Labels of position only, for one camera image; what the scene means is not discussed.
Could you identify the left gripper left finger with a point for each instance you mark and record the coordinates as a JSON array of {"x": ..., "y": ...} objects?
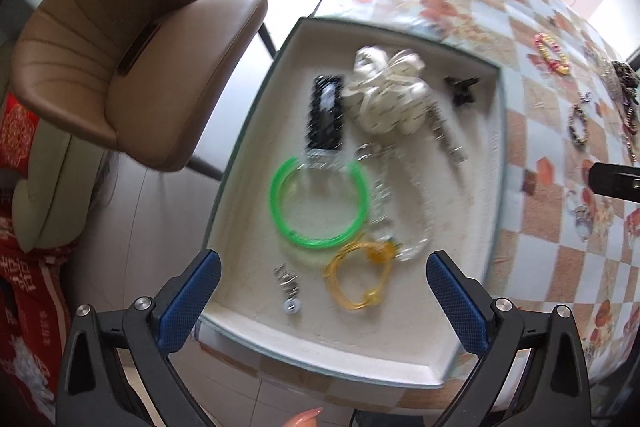
[{"x": 156, "y": 327}]

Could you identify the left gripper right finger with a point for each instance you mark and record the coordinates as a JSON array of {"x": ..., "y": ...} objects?
[{"x": 486, "y": 327}]

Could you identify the small silver charm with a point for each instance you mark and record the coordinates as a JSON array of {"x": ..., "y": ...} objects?
[{"x": 287, "y": 281}]

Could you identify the silver rhinestone hair clip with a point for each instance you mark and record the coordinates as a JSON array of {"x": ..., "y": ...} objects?
[{"x": 443, "y": 135}]

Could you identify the small black claw clip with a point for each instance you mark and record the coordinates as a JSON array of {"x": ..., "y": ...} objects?
[{"x": 460, "y": 89}]

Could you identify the green translucent bangle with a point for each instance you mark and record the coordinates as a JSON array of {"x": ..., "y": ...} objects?
[{"x": 319, "y": 200}]

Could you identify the cream polka dot scrunchie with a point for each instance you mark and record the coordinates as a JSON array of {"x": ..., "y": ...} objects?
[{"x": 386, "y": 93}]

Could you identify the black beaded hair clip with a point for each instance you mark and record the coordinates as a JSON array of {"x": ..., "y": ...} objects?
[{"x": 325, "y": 122}]

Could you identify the checkered patterned tablecloth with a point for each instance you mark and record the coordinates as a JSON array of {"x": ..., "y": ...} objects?
[{"x": 558, "y": 242}]

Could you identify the leopard print scrunchie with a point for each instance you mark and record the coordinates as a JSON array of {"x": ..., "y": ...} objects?
[{"x": 627, "y": 77}]

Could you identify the grey shallow cardboard box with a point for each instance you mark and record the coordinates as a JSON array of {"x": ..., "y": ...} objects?
[{"x": 418, "y": 197}]

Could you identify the red embroidered cushion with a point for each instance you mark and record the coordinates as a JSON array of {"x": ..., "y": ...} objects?
[{"x": 18, "y": 129}]

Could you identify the brown leather chair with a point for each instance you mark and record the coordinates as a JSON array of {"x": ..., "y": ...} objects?
[{"x": 141, "y": 77}]

